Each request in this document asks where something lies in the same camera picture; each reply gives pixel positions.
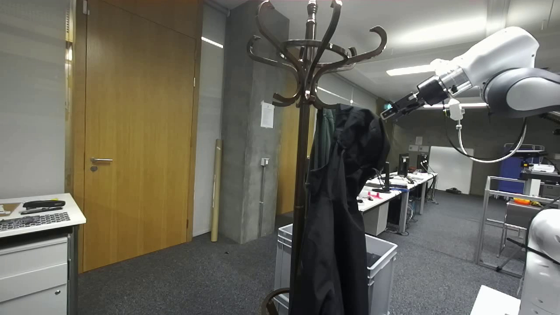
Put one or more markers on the grey wall switch box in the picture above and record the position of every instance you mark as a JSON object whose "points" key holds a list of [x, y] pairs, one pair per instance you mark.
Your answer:
{"points": [[264, 161]]}

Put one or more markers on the white office desk row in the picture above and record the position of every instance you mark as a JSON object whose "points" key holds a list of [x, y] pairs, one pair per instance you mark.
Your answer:
{"points": [[403, 185]]}

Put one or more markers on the grey metal frame cart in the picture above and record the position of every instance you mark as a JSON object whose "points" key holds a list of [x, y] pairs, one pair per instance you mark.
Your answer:
{"points": [[495, 197]]}

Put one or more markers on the grey keyboard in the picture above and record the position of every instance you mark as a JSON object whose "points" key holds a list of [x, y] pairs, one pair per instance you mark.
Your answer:
{"points": [[32, 220]]}

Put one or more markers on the bright ceiling light strip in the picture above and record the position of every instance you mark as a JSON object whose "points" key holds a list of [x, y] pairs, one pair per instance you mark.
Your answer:
{"points": [[420, 70]]}

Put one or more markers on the white desk with drawers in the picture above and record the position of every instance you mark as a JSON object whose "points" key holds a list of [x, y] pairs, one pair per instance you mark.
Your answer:
{"points": [[35, 267]]}

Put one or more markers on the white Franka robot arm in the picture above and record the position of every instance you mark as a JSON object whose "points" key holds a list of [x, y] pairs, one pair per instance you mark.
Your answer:
{"points": [[501, 57]]}

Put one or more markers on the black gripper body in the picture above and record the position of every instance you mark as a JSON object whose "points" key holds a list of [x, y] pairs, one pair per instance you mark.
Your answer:
{"points": [[425, 94]]}

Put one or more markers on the dark wooden coat stand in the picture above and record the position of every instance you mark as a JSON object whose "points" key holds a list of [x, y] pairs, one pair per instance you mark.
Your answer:
{"points": [[303, 57]]}

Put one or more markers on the white whiteboard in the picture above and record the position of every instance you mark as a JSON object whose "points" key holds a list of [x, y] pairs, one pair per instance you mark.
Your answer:
{"points": [[452, 168]]}

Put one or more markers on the black hoodie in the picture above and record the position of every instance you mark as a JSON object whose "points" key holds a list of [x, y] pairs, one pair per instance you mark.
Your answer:
{"points": [[338, 232]]}

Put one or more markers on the light wooden door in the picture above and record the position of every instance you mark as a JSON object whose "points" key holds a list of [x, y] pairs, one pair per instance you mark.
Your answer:
{"points": [[140, 133]]}

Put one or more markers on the grey wall conduit pipe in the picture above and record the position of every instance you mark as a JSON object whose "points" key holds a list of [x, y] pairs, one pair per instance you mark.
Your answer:
{"points": [[261, 197]]}

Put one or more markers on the black stapler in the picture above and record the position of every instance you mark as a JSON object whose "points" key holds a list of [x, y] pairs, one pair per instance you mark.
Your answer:
{"points": [[44, 204]]}

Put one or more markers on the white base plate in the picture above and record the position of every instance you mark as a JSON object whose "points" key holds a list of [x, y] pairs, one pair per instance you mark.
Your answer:
{"points": [[492, 301]]}

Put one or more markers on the grey plastic laundry box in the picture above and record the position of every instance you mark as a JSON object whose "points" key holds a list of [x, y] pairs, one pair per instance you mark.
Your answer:
{"points": [[378, 262]]}

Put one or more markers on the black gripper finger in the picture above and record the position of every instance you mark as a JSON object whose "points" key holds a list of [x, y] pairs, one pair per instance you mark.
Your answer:
{"points": [[396, 115], [392, 108]]}

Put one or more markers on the white paper sheet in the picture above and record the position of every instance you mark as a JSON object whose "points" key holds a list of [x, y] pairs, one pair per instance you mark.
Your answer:
{"points": [[266, 113]]}

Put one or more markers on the brown cardboard tube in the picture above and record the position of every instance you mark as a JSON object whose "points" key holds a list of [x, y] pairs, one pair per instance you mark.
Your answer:
{"points": [[215, 192]]}

